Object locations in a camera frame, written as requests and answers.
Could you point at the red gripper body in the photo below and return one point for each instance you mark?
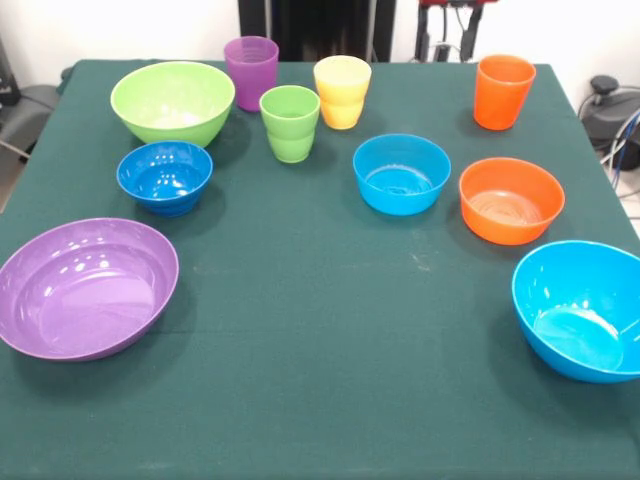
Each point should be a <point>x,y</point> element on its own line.
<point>435,2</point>

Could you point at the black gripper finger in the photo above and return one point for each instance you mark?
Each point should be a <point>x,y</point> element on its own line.
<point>471,30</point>
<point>424,30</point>

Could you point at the small light blue bowl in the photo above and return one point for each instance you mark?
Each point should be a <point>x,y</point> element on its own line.
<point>400,170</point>

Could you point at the large light blue bowl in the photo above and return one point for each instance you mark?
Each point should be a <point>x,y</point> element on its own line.
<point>575,310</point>

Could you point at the orange cup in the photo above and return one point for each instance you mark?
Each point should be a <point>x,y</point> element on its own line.
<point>502,100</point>

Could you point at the yellow cup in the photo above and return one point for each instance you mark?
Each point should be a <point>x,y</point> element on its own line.
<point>342,95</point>

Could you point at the black floor stand base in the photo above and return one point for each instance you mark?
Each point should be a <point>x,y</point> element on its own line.
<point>35,107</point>
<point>607,107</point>

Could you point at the green cup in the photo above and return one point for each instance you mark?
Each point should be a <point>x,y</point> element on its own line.
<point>290,130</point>

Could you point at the orange bowl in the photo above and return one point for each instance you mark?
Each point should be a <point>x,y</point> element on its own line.
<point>510,200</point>

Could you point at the purple cup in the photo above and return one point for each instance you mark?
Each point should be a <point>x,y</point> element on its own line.
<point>250,75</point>

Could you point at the large green bowl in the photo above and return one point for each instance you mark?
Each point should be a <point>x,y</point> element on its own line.
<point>170,100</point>

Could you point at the dark blue ribbed bowl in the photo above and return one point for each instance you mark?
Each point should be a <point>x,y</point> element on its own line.
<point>165,175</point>

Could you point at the dark green tablecloth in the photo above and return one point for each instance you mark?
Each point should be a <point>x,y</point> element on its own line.
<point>320,325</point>

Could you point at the large purple bowl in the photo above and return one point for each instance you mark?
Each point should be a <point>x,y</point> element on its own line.
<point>90,300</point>

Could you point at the black pedestal column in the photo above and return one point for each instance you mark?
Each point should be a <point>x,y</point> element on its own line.
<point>300,25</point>

